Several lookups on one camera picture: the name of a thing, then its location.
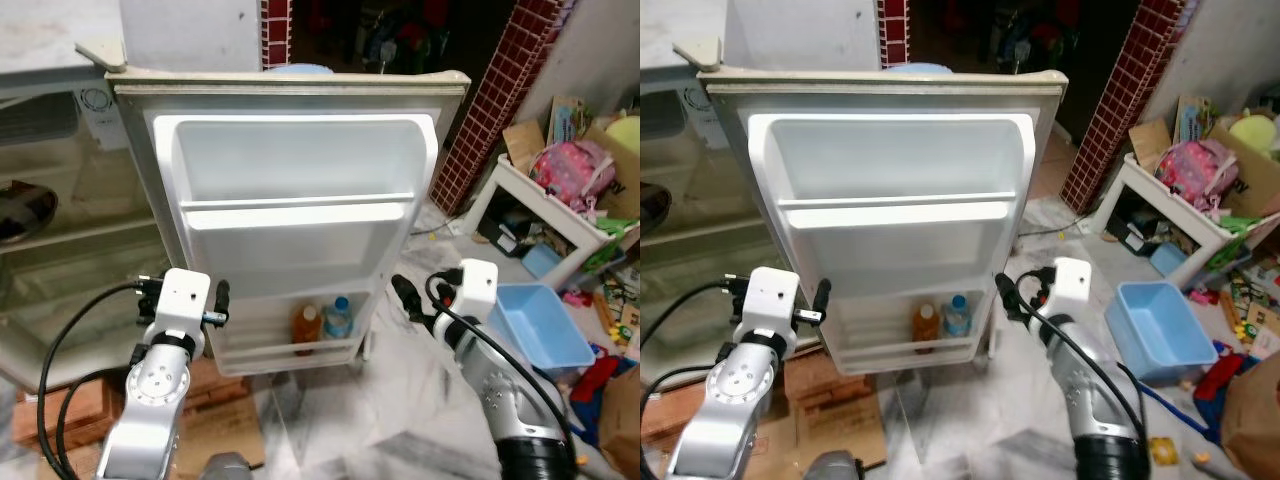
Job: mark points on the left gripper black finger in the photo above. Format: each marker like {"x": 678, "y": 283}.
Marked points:
{"x": 823, "y": 298}
{"x": 222, "y": 297}

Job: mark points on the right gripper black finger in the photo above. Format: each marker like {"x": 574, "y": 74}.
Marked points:
{"x": 1008, "y": 294}
{"x": 407, "y": 298}

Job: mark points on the water bottle blue label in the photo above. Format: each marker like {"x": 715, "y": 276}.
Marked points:
{"x": 338, "y": 320}
{"x": 958, "y": 318}

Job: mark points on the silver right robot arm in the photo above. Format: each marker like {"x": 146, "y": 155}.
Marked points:
{"x": 1090, "y": 400}
{"x": 500, "y": 400}

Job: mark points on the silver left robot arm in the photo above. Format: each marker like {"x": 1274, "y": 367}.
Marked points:
{"x": 735, "y": 400}
{"x": 150, "y": 400}

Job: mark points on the white fridge door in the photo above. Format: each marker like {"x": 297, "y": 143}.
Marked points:
{"x": 890, "y": 160}
{"x": 300, "y": 160}

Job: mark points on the white fridge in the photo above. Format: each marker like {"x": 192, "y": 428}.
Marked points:
{"x": 680, "y": 130}
{"x": 90, "y": 150}

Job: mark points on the light blue plastic bin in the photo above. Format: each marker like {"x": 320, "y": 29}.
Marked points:
{"x": 540, "y": 330}
{"x": 1160, "y": 330}

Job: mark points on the black bag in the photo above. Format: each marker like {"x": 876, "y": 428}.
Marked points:
{"x": 1130, "y": 225}
{"x": 505, "y": 225}

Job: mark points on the small light blue container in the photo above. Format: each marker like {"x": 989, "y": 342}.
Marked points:
{"x": 542, "y": 262}
{"x": 1168, "y": 260}

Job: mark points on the white shelf unit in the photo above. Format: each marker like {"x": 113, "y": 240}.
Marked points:
{"x": 1135, "y": 175}
{"x": 500, "y": 175}

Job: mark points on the red-brown brick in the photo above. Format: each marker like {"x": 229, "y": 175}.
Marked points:
{"x": 680, "y": 415}
{"x": 95, "y": 405}

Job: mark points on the grey robot leg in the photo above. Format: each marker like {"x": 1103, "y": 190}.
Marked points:
{"x": 225, "y": 467}
{"x": 833, "y": 466}

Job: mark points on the red cloth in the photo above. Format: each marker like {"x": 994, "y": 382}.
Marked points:
{"x": 1215, "y": 375}
{"x": 595, "y": 375}

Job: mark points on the small brown cardboard piece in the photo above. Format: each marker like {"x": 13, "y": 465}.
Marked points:
{"x": 1150, "y": 142}
{"x": 522, "y": 145}

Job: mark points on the pink backpack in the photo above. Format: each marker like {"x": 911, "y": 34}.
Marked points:
{"x": 570, "y": 170}
{"x": 1195, "y": 170}

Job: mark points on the dark bowl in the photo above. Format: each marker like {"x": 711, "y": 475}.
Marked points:
{"x": 25, "y": 210}
{"x": 655, "y": 205}

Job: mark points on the small yellow toy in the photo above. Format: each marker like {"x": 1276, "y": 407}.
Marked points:
{"x": 1161, "y": 450}

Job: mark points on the wide red tiled pillar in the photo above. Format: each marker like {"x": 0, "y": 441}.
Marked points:
{"x": 1125, "y": 100}
{"x": 500, "y": 100}

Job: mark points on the brown paper bag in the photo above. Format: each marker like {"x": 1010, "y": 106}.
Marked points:
{"x": 1255, "y": 410}
{"x": 622, "y": 420}

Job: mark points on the large brown cardboard box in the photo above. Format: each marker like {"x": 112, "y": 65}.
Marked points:
{"x": 628, "y": 190}
{"x": 1262, "y": 190}

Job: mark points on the colourful picture book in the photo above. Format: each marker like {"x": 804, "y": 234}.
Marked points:
{"x": 1195, "y": 118}
{"x": 565, "y": 118}

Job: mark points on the light blue round tub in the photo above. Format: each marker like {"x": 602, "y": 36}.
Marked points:
{"x": 918, "y": 69}
{"x": 300, "y": 69}

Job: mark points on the narrow red tiled pillar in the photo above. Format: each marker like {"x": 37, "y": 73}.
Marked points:
{"x": 892, "y": 30}
{"x": 276, "y": 30}

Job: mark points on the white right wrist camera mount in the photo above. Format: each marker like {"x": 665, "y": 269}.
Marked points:
{"x": 478, "y": 290}
{"x": 1070, "y": 288}

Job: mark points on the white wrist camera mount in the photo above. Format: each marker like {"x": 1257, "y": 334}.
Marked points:
{"x": 183, "y": 300}
{"x": 772, "y": 300}
{"x": 478, "y": 290}
{"x": 1070, "y": 288}

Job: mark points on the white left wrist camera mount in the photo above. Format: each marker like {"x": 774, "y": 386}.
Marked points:
{"x": 772, "y": 300}
{"x": 183, "y": 300}

